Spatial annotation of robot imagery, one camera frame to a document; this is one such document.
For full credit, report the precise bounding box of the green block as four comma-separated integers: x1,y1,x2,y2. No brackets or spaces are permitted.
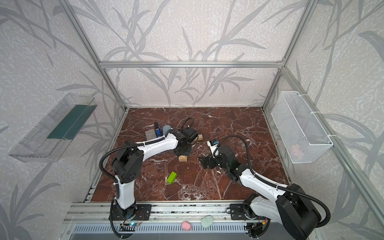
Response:
167,172,177,185

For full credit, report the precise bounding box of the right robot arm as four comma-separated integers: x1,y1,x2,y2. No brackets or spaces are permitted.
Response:
198,146,331,240

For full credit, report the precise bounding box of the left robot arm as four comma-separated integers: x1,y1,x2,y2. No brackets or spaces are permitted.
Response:
112,128,199,211

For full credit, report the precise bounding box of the grey sponge block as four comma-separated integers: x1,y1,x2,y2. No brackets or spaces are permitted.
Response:
145,129,157,141

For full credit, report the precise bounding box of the grey blue oval case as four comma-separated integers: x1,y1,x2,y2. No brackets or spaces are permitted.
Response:
163,125,173,137

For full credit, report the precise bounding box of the green putty blob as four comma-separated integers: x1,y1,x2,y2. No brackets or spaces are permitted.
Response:
201,216,214,228

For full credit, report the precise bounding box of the pink object in basket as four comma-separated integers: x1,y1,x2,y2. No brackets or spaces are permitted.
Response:
291,145,304,161

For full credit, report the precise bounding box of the pink putty blob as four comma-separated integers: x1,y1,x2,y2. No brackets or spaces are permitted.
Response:
181,221,192,231

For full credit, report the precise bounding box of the green sheet in bin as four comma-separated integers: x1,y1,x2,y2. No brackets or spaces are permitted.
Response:
47,105,97,140

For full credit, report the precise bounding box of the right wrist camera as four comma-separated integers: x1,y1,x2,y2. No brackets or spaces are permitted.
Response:
207,139,220,158

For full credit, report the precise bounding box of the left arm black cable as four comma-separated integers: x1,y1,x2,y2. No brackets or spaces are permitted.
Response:
98,117,195,239

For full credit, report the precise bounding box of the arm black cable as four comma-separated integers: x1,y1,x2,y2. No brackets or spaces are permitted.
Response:
98,117,195,239
215,134,331,238

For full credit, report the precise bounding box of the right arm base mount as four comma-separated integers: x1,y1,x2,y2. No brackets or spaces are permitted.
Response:
229,204,257,221

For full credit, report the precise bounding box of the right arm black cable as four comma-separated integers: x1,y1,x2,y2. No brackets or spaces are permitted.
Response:
215,134,331,238

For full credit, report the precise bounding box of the aluminium front rail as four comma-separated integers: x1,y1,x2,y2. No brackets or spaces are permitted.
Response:
62,200,316,224

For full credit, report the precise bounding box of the white wire basket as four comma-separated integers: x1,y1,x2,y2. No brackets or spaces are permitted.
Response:
271,91,334,164

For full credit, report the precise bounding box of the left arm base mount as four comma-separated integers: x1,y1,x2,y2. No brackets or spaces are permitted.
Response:
109,204,152,221

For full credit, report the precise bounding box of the clear plastic wall bin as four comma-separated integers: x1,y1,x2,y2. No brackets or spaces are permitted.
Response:
9,94,98,163

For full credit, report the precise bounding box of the aluminium cage frame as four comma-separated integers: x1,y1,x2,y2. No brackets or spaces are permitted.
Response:
59,1,384,222

